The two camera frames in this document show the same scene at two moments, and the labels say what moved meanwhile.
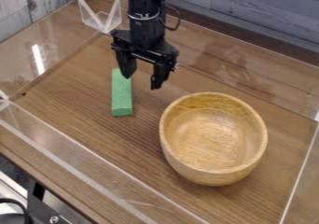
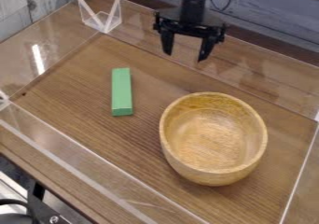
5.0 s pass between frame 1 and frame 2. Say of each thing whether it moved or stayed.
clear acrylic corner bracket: stayed
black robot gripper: moved
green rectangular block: stayed
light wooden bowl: stayed
